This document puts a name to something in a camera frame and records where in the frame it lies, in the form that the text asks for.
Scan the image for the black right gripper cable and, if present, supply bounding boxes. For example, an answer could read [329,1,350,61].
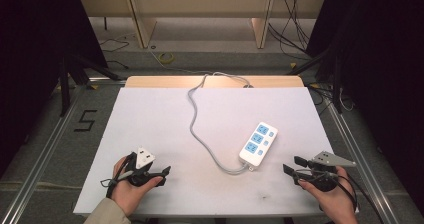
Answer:
[328,170,385,224]

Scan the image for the black metal stand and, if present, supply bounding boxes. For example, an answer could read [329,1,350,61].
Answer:
[285,45,345,115]

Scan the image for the white table mat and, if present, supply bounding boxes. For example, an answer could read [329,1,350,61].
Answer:
[73,86,360,218]

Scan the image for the bundle of black cables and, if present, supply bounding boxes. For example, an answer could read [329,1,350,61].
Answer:
[267,0,318,62]

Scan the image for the thin black floor cable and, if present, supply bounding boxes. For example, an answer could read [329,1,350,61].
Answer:
[99,37,131,70]

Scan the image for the metal floor rail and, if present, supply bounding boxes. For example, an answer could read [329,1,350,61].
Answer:
[323,98,402,224]
[0,79,91,224]

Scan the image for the grey power strip cable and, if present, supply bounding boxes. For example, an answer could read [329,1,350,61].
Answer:
[187,71,256,176]

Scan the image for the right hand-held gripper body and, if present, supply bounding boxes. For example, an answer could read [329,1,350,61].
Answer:
[304,151,357,193]

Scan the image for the person's left hand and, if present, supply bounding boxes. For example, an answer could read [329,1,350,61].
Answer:
[110,155,165,218]

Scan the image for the yellow tape roll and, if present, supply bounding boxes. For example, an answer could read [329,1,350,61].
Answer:
[157,51,176,65]

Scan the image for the person's right hand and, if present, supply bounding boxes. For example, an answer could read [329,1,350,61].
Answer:
[297,165,360,224]

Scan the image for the black tripod stand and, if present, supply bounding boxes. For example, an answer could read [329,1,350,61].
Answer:
[57,52,123,118]

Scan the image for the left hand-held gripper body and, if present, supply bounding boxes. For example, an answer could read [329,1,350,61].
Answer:
[125,146,158,188]

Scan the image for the white power strip blue sockets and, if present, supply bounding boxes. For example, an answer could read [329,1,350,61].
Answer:
[238,121,279,168]

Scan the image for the dark curtain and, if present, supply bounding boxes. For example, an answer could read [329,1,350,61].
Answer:
[304,0,424,215]
[0,0,109,178]

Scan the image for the wooden table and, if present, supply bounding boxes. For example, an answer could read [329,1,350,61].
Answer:
[124,75,305,89]

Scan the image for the tangled floor cables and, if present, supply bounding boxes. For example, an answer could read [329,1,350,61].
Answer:
[306,82,356,115]

